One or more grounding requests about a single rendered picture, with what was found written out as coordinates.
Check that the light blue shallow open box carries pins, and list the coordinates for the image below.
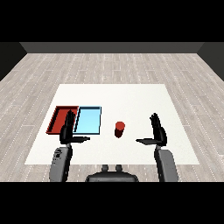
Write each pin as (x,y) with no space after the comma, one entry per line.
(87,120)

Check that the dark grey robot body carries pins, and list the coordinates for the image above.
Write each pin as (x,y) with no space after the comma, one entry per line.
(112,176)

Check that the red shallow open box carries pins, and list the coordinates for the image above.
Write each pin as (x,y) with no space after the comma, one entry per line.
(59,119)

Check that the small red can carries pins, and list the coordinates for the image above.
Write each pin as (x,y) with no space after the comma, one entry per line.
(119,129)

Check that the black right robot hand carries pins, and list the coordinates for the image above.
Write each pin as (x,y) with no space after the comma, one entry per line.
(159,134)

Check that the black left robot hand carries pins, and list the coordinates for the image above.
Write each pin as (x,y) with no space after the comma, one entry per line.
(66,131)

